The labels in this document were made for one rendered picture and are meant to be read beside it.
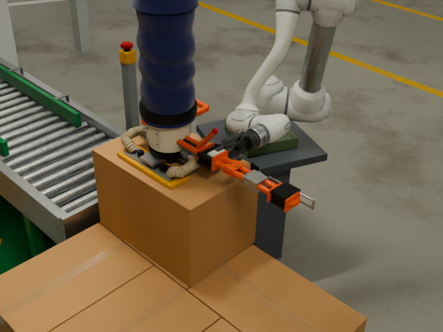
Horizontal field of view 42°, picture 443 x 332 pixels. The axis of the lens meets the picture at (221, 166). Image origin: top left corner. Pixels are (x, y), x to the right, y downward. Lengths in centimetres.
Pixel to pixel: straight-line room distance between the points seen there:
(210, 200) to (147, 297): 48
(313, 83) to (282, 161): 40
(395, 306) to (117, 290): 150
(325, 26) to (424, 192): 191
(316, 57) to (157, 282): 117
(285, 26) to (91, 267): 127
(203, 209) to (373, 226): 171
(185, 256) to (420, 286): 152
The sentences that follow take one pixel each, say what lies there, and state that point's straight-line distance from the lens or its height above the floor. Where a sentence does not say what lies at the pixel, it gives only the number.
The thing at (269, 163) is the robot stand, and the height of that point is 75.
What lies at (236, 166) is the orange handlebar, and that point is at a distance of 211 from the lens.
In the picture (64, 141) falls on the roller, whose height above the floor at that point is 54.
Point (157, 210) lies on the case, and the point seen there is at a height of 84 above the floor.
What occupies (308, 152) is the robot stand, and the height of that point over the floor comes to 75.
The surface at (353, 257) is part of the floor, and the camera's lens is 344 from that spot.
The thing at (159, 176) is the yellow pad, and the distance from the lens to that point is 227.
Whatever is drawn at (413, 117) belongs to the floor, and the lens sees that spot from 499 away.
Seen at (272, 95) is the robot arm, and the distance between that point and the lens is 274.
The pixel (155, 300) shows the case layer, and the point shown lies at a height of 54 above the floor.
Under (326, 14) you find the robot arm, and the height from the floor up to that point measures 149.
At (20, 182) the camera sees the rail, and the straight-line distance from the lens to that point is 301.
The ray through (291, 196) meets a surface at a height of 110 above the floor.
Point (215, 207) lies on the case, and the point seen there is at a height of 88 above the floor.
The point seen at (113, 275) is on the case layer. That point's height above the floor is 54.
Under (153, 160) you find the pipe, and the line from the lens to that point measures 232.
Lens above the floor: 225
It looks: 34 degrees down
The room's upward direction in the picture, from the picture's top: 1 degrees clockwise
